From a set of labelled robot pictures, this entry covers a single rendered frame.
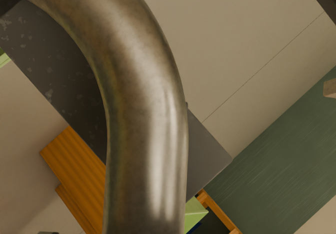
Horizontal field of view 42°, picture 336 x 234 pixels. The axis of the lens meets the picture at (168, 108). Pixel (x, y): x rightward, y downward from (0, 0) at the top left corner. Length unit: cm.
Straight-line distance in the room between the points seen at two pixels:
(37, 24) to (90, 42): 6
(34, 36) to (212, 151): 10
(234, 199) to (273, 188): 54
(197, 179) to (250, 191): 601
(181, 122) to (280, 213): 603
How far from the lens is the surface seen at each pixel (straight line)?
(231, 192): 623
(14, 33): 21
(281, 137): 632
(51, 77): 20
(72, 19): 16
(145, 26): 15
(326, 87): 23
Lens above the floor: 119
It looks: 21 degrees down
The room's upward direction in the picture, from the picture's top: 137 degrees clockwise
